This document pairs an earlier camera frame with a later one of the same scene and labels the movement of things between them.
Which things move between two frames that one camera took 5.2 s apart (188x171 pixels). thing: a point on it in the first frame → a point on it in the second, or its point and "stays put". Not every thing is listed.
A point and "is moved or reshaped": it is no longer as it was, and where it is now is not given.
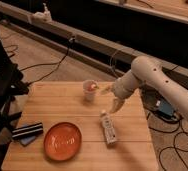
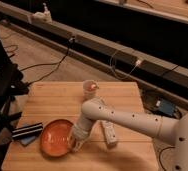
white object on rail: [43, 16] stays put
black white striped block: [29, 130] stays put
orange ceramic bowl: [62, 141] is moved or reshaped
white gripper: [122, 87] → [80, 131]
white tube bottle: [108, 124] stays put
